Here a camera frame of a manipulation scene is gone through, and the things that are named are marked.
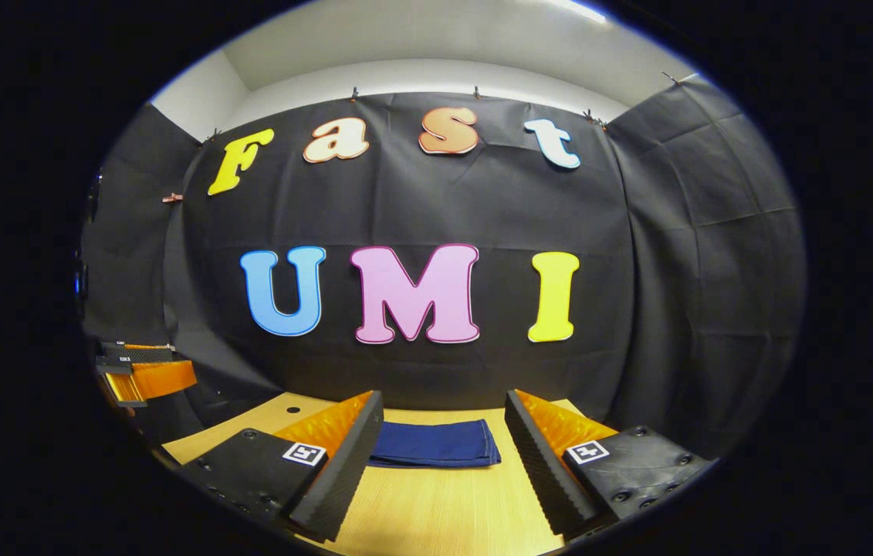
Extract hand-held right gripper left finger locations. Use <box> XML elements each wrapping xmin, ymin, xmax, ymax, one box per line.
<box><xmin>178</xmin><ymin>390</ymin><xmax>384</xmax><ymax>543</ymax></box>

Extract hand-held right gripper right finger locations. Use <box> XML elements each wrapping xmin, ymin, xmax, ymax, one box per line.
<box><xmin>504</xmin><ymin>388</ymin><xmax>715</xmax><ymax>541</ymax></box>

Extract blue jeans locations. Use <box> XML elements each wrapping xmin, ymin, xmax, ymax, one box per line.
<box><xmin>368</xmin><ymin>419</ymin><xmax>502</xmax><ymax>470</ymax></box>

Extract black backdrop cloth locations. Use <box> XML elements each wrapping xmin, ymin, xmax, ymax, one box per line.
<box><xmin>81</xmin><ymin>77</ymin><xmax>807</xmax><ymax>456</ymax></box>

